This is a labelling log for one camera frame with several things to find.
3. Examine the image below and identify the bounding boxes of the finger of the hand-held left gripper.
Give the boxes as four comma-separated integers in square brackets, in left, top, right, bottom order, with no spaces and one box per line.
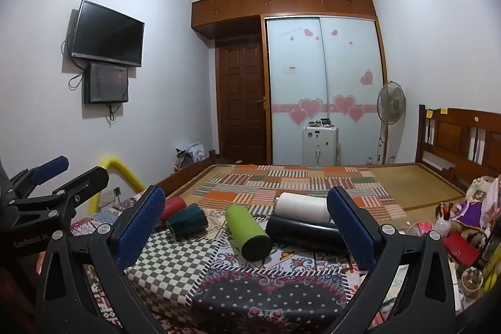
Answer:
[10,156,70,198]
[8,166,110,230]

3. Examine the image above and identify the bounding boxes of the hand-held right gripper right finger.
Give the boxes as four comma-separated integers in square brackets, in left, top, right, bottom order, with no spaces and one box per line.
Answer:
[325,186,458,334]

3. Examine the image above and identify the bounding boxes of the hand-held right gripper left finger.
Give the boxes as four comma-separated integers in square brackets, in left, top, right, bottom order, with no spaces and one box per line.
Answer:
[35,185,173,334]

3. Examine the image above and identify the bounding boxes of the red cup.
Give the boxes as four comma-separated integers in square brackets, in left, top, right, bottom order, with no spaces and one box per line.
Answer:
[160,196,189,229]

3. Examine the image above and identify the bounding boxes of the dark green cup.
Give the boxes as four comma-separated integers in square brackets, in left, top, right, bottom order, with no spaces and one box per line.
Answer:
[166,203,209,240]

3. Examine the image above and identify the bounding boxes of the black cup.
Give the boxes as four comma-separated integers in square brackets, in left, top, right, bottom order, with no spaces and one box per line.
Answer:
[265,214,349,255]

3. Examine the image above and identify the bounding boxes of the white roll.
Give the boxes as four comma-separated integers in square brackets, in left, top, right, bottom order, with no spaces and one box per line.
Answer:
[274,192,332,225]

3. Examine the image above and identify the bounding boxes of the light green cup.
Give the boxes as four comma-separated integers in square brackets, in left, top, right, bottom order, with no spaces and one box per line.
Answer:
[225,204,273,262]

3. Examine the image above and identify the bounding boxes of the yellow foam tube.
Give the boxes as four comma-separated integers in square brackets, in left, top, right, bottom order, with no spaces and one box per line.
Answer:
[89,156,148,214]

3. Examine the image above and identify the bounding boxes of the wooden bed footboard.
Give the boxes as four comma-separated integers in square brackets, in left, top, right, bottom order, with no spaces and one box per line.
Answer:
[154,150,218,198]

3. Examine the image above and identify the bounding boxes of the striped patchwork blanket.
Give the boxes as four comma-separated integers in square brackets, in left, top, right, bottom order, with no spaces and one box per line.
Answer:
[187,163,408,226]

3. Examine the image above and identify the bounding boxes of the grey bag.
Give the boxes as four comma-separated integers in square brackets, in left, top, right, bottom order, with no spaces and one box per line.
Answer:
[174,142,206,172]

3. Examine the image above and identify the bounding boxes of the small white cabinet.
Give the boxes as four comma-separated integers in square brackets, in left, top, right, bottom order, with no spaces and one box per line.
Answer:
[302,124,339,167]

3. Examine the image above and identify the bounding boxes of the small white bottle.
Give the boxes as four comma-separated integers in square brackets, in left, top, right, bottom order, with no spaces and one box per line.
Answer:
[434,214,452,238]

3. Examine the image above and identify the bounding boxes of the floral checkered printed cloth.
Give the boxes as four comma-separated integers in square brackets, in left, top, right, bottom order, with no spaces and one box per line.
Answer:
[70,196,394,334]

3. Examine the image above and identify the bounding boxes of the red box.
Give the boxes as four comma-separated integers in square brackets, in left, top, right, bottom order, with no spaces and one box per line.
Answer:
[444,232,481,269]

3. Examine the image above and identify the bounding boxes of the plush doll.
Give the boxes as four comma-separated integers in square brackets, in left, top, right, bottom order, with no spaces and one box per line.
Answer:
[449,176,501,234]

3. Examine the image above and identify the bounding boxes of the small round bowl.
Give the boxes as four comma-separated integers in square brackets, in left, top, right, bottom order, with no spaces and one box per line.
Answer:
[461,266,485,294]

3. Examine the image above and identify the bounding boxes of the white standing fan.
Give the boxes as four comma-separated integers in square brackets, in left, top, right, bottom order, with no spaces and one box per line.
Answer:
[376,81,407,165]

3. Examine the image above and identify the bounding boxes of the wooden bed headboard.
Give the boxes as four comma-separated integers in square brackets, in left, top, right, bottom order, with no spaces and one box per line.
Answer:
[414,104,501,194]

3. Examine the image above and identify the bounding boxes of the sliding wardrobe with heart stickers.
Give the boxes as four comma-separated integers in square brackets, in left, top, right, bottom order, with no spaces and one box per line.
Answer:
[264,16,389,167]

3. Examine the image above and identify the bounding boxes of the brown wooden door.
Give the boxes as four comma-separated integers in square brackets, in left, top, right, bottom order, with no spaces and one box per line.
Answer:
[215,38,269,165]

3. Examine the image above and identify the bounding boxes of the wooden overhead cabinets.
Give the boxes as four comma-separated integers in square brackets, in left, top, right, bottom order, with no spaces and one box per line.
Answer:
[191,0,379,42]

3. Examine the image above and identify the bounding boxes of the white cable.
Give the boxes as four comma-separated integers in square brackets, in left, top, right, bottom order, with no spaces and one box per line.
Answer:
[395,220,424,238]

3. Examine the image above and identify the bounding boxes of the black television cable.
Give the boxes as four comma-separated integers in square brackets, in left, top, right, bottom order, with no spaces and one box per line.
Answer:
[60,29,87,90]

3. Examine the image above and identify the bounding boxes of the small black wall monitor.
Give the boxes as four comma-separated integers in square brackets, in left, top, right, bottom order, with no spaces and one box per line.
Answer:
[84,62,130,105]

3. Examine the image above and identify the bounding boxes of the wall-mounted black television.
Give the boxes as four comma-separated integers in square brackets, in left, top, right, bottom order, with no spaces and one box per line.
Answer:
[70,0,145,68]

